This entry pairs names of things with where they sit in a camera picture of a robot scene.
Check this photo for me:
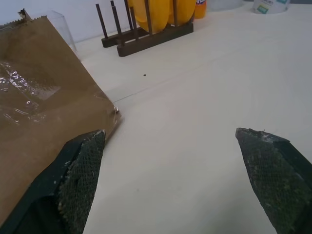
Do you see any clear acrylic box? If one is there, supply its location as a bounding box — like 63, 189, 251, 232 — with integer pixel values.
0, 9, 78, 53

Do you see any orange soda bottle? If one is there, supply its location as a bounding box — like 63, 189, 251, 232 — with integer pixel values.
194, 0, 208, 20

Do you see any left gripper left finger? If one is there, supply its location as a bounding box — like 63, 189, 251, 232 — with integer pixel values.
0, 129, 107, 234

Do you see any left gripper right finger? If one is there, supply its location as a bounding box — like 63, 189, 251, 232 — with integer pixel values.
234, 127, 312, 234

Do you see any yellow plate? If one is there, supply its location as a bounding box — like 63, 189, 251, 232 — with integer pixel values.
128, 0, 175, 33
167, 0, 197, 26

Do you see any dark wooden plate rack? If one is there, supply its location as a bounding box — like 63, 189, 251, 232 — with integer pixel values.
95, 0, 195, 58

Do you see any brown paper bag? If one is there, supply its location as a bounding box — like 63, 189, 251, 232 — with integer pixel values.
0, 8, 124, 227

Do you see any clear cup with green label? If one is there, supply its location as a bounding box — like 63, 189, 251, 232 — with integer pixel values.
250, 0, 291, 14

